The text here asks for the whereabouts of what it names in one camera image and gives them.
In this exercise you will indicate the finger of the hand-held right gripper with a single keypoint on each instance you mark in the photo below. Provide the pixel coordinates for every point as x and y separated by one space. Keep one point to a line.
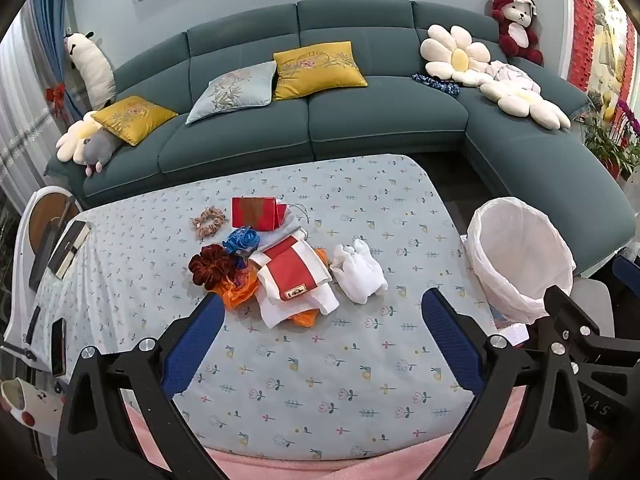
575 317
597 405

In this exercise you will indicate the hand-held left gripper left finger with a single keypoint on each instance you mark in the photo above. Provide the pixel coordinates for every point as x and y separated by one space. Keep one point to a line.
192 347

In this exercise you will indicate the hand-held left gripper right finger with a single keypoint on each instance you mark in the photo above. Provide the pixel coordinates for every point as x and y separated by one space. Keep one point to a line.
450 340

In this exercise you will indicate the bin with white bag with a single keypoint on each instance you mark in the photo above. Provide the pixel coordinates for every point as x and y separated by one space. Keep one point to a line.
505 270

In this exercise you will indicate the blue tape measure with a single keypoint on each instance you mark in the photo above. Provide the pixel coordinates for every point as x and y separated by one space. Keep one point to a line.
242 240

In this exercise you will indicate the red envelope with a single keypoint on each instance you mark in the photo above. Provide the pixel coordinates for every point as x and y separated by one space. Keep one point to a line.
255 212

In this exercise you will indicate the grey chair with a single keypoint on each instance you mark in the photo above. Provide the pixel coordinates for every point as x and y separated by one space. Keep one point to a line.
595 305

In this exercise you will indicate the dark red scrunchie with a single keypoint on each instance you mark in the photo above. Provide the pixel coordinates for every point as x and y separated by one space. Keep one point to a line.
205 265

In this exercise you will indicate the floral tablecloth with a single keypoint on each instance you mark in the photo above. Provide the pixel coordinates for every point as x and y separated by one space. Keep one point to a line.
300 385

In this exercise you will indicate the pink scrunchie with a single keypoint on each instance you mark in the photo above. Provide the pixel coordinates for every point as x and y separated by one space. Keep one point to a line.
197 222

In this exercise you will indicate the red and white bag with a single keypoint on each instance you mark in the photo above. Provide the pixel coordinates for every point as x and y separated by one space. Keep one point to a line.
295 272

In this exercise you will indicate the black phone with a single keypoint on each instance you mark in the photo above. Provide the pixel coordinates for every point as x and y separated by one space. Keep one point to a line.
58 345

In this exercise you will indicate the black notebook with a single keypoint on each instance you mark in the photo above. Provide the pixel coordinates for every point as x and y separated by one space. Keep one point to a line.
70 250

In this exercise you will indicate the black remote control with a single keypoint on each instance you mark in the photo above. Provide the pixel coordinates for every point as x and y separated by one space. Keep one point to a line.
33 324

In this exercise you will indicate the pink blanket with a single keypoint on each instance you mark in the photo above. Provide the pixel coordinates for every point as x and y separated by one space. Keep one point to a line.
300 470

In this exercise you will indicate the black flat device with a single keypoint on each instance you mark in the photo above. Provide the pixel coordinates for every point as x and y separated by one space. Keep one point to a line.
42 260

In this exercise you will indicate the white slipper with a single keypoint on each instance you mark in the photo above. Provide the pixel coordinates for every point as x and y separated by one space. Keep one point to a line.
25 400

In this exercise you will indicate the green potted plant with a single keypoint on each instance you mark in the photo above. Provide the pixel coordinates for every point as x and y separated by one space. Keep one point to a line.
602 140

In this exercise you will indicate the white chair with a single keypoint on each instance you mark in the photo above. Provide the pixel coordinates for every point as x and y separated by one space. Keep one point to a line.
20 285

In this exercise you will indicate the pink orchid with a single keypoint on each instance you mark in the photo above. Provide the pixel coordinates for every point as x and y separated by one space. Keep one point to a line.
629 115

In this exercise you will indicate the grey mouse plush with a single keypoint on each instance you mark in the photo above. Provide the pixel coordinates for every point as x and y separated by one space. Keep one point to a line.
100 147

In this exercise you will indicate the white flower cushion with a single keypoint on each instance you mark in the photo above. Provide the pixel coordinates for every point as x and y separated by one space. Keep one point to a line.
70 142
520 100
457 57

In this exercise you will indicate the teal sofa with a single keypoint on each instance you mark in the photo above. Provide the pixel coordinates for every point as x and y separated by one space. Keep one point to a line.
375 125

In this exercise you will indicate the yellow embroidered cushion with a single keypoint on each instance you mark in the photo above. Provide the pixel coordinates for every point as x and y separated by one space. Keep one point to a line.
132 117
315 70

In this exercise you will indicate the white folded cloth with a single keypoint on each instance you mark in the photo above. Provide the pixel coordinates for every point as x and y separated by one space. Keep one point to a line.
507 72

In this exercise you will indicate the blue patterned cloth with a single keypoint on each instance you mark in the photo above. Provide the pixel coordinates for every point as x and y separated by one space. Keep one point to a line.
435 82

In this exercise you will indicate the light blue embroidered cushion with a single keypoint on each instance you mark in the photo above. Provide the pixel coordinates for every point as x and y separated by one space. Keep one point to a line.
230 90

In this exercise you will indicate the white sheer curtain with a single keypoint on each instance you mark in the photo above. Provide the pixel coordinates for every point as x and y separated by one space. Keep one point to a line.
20 125

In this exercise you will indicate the red curtain bow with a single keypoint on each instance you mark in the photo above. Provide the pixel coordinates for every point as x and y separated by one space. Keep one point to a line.
56 96

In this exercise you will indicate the red bear plush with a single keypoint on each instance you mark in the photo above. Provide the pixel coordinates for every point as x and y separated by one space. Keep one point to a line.
515 35

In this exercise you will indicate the white panda plush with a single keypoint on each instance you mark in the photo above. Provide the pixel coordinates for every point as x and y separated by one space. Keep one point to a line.
92 70

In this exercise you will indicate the blue curtain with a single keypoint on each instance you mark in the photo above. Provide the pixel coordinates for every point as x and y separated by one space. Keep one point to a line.
52 20

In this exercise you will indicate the yellow printed wall hanging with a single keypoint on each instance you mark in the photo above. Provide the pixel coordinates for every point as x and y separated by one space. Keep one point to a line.
612 35

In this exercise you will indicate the red wall decoration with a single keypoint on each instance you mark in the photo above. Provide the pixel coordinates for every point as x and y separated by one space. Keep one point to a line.
582 25

